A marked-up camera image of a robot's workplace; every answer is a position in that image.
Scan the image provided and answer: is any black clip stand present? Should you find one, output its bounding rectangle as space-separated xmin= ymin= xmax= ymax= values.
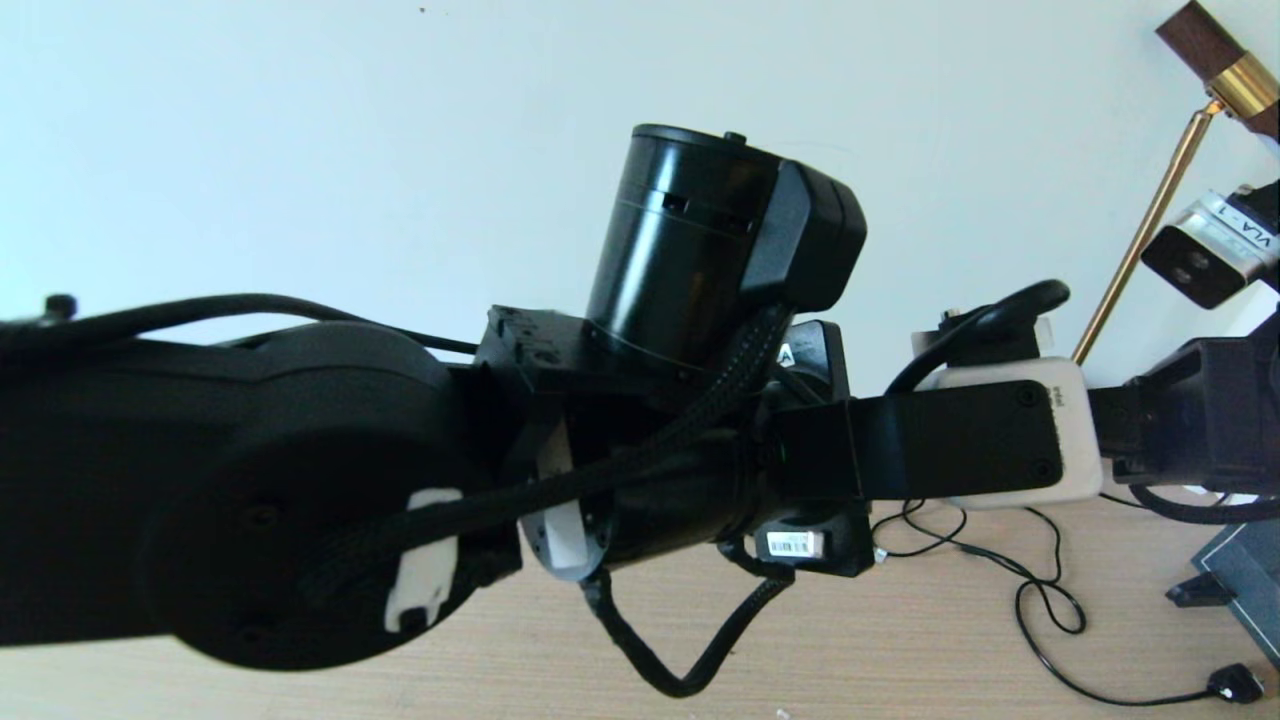
xmin=1165 ymin=575 xmax=1231 ymax=609

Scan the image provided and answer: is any brass desk lamp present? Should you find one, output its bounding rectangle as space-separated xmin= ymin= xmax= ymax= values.
xmin=1070 ymin=0 xmax=1280 ymax=366

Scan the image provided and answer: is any dark metal camera bracket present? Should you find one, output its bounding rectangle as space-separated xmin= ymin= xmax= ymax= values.
xmin=770 ymin=383 xmax=1063 ymax=501

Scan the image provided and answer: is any black USB cable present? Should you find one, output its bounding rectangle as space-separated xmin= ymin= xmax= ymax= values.
xmin=940 ymin=505 xmax=1088 ymax=637

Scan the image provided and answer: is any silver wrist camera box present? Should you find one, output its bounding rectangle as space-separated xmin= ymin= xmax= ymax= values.
xmin=1140 ymin=190 xmax=1280 ymax=311

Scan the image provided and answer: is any black cable with silver tip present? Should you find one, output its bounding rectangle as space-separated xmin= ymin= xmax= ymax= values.
xmin=870 ymin=500 xmax=966 ymax=561

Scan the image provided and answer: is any black lamp power cable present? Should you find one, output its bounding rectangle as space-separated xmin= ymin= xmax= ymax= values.
xmin=900 ymin=495 xmax=1263 ymax=707

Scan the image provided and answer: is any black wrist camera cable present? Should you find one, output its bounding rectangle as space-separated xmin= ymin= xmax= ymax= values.
xmin=580 ymin=280 xmax=1071 ymax=699

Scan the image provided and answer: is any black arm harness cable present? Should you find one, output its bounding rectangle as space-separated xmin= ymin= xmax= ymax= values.
xmin=0 ymin=293 xmax=481 ymax=356

